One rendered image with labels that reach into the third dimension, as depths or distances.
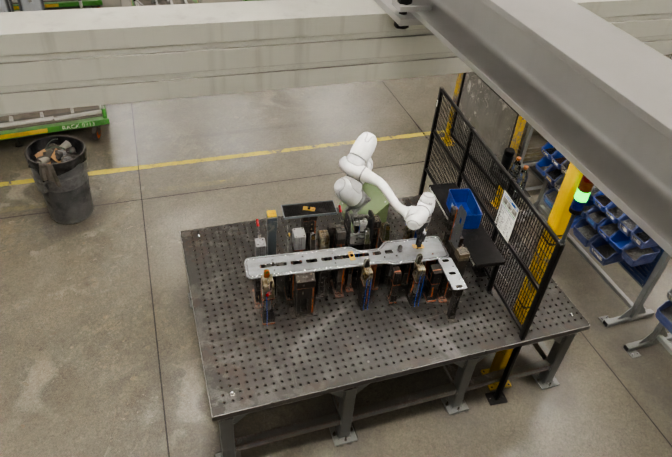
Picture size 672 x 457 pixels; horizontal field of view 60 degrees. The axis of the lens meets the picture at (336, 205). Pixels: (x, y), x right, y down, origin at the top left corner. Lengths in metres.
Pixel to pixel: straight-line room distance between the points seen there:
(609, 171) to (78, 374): 4.40
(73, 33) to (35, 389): 4.07
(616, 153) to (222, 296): 3.60
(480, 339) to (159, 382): 2.28
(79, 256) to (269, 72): 4.80
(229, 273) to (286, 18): 3.44
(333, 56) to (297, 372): 2.92
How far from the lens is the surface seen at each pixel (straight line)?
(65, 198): 5.75
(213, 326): 3.91
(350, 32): 0.91
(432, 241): 4.14
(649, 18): 1.22
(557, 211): 3.60
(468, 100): 6.60
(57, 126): 6.92
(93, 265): 5.48
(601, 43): 0.65
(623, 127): 0.63
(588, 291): 5.72
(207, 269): 4.26
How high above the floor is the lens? 3.71
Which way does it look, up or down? 39 degrees down
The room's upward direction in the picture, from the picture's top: 5 degrees clockwise
